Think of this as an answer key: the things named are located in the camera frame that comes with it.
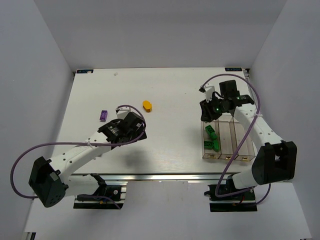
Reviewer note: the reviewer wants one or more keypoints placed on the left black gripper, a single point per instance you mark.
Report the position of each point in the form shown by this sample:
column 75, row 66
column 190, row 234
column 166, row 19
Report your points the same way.
column 139, row 133

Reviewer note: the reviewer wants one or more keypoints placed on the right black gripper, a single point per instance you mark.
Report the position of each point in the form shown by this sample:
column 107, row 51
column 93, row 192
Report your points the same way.
column 206, row 111

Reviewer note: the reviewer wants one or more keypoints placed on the green lego brick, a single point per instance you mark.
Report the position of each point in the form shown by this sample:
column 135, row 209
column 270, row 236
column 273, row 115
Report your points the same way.
column 209, row 129
column 208, row 144
column 213, row 136

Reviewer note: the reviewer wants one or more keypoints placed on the green lego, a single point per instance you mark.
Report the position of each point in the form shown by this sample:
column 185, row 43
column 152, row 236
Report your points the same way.
column 215, row 145

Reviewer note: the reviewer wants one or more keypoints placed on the orange oval lego piece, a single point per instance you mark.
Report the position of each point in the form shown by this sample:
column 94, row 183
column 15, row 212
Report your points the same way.
column 147, row 106

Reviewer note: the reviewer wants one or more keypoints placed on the purple lego brick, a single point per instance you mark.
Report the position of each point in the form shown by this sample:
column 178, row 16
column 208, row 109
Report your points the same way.
column 103, row 116

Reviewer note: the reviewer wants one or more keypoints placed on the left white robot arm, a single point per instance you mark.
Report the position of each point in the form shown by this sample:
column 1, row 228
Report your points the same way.
column 52, row 179

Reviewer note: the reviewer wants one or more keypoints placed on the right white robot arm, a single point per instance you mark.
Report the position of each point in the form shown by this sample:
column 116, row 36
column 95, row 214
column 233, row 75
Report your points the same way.
column 276, row 158

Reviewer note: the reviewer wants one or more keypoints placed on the middle clear container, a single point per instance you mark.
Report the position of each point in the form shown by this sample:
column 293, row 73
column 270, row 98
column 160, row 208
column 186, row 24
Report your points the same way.
column 227, row 136

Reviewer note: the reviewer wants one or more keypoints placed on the clear container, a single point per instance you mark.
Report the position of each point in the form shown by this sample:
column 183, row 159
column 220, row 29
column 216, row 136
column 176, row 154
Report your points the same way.
column 227, row 136
column 246, row 153
column 206, row 153

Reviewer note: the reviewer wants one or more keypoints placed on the left clear container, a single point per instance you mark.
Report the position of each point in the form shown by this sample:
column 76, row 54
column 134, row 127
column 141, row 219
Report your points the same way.
column 206, row 153

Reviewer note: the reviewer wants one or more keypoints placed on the right blue table label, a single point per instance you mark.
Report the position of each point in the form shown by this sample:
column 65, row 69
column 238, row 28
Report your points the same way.
column 233, row 69

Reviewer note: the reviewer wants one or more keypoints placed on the blue table label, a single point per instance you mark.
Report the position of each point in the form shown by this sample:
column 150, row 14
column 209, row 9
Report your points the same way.
column 233, row 69
column 84, row 71

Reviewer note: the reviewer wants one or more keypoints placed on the right clear container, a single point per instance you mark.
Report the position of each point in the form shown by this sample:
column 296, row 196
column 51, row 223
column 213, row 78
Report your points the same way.
column 246, row 153

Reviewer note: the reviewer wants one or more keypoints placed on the left blue table label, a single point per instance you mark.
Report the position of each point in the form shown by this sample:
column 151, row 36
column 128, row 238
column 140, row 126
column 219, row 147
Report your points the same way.
column 84, row 71

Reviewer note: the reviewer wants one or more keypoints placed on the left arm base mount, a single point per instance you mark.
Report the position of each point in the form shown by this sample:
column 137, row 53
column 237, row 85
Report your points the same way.
column 107, row 197

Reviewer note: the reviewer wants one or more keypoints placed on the aluminium table rail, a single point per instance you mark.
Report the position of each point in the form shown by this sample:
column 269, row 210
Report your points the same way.
column 161, row 177

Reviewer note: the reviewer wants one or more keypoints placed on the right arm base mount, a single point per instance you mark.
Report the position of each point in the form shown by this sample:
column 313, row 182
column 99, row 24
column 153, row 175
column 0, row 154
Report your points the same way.
column 244, row 202

